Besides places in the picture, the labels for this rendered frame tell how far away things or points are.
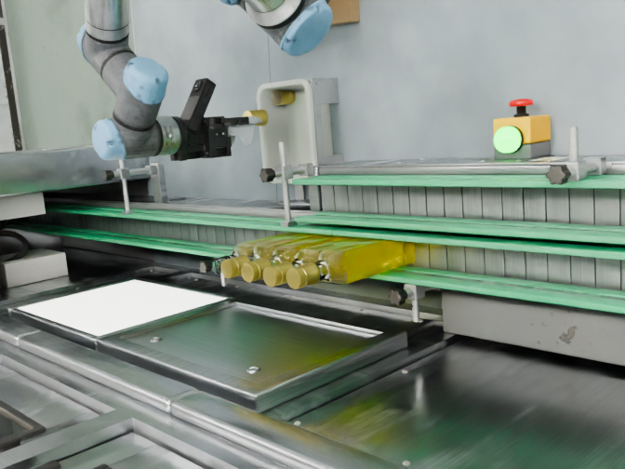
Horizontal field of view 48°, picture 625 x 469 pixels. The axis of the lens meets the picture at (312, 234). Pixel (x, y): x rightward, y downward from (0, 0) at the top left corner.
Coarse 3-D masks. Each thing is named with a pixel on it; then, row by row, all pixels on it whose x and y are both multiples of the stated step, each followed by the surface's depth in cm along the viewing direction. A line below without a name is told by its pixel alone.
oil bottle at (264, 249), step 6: (294, 234) 138; (300, 234) 137; (306, 234) 137; (312, 234) 136; (318, 234) 136; (324, 234) 137; (276, 240) 133; (282, 240) 132; (288, 240) 132; (294, 240) 132; (300, 240) 132; (258, 246) 130; (264, 246) 129; (270, 246) 128; (276, 246) 128; (252, 252) 129; (258, 252) 128; (264, 252) 127; (270, 252) 127; (270, 258) 127
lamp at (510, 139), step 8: (504, 128) 115; (512, 128) 115; (496, 136) 116; (504, 136) 115; (512, 136) 114; (520, 136) 115; (496, 144) 116; (504, 144) 115; (512, 144) 114; (520, 144) 115; (504, 152) 116; (512, 152) 116
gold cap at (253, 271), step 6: (264, 258) 122; (246, 264) 119; (252, 264) 119; (258, 264) 120; (264, 264) 121; (270, 264) 121; (246, 270) 120; (252, 270) 119; (258, 270) 119; (246, 276) 120; (252, 276) 119; (258, 276) 120
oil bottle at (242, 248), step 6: (276, 234) 142; (282, 234) 141; (288, 234) 141; (252, 240) 137; (258, 240) 137; (264, 240) 136; (270, 240) 136; (240, 246) 133; (246, 246) 132; (252, 246) 132; (234, 252) 133; (240, 252) 132; (246, 252) 131
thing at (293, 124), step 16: (288, 80) 151; (304, 80) 148; (304, 96) 158; (272, 112) 161; (288, 112) 163; (304, 112) 159; (272, 128) 161; (288, 128) 164; (304, 128) 160; (272, 144) 162; (288, 144) 164; (304, 144) 161; (272, 160) 162; (288, 160) 165; (304, 160) 162; (304, 176) 156
